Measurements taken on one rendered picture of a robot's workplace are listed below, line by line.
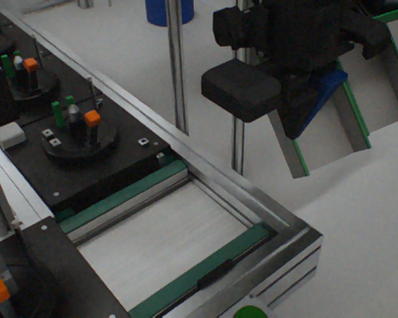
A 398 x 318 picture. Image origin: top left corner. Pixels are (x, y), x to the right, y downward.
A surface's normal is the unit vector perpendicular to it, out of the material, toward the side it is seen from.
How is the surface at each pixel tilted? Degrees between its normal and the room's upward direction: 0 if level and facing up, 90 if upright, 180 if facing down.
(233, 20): 40
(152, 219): 0
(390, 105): 45
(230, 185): 0
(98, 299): 0
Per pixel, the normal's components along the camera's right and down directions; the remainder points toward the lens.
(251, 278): -0.04, -0.76
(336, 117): 0.32, -0.15
